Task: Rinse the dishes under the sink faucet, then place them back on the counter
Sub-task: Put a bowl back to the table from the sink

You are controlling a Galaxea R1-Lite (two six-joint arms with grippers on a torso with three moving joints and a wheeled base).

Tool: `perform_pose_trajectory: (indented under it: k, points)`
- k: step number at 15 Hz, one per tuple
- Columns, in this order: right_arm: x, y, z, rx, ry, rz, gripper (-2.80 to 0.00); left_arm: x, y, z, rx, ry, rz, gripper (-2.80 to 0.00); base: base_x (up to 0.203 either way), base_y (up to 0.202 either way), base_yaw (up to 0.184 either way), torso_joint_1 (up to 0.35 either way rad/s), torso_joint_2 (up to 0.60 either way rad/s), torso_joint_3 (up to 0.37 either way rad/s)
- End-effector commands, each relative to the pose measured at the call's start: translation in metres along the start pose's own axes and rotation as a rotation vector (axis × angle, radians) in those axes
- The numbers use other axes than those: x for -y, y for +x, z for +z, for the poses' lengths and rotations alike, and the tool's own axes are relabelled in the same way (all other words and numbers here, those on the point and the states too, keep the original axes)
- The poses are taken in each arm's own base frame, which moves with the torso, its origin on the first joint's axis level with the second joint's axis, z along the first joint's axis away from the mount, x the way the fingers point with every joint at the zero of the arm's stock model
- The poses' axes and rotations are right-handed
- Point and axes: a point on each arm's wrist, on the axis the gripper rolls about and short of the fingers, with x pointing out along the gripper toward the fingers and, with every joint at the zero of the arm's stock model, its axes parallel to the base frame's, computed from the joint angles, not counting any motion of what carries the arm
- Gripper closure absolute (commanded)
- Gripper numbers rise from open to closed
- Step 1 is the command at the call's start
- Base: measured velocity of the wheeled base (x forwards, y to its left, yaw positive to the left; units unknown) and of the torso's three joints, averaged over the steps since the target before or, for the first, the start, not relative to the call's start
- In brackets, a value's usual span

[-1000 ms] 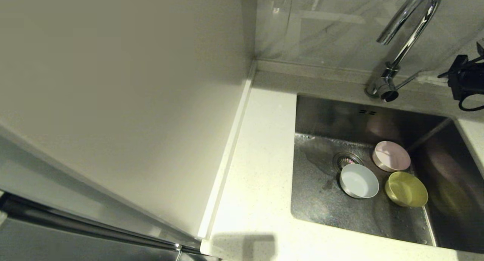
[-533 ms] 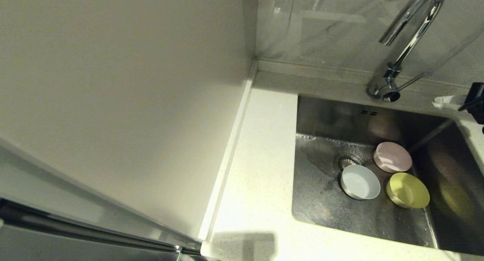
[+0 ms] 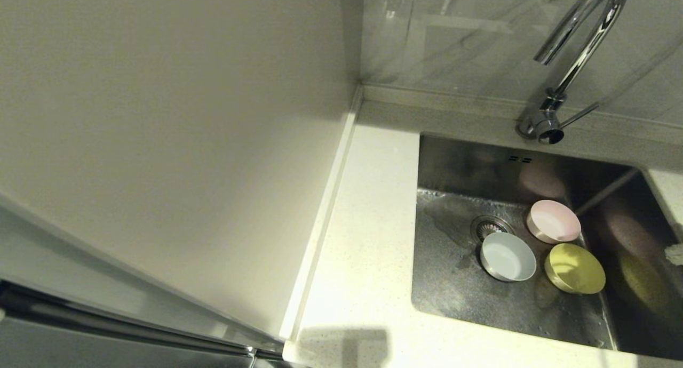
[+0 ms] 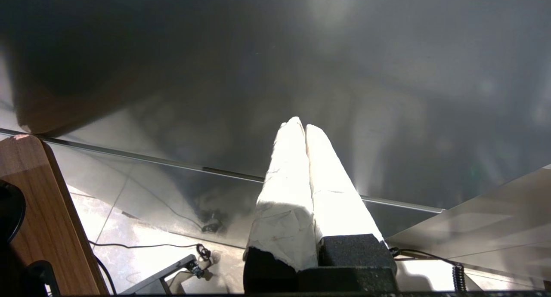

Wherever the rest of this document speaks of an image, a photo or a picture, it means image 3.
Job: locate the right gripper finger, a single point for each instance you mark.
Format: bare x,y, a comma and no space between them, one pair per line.
675,254

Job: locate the yellow-green bowl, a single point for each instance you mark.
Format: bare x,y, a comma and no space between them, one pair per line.
576,271

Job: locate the pink bowl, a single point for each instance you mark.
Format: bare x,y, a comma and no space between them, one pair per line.
555,221

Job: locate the white bowl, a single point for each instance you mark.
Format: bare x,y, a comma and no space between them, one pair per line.
508,258

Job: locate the chrome gooseneck faucet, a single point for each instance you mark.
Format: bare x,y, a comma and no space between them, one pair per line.
547,125

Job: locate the metal sink drain strainer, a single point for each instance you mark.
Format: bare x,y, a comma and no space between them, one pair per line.
486,226

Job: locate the stainless steel sink basin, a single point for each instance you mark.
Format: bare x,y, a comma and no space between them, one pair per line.
453,304

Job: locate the white trim strip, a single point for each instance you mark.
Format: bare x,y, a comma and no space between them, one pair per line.
326,208

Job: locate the white tall cabinet side panel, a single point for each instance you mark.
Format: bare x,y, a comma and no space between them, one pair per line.
160,117

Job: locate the stainless steel appliance door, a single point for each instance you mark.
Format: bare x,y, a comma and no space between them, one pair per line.
80,353

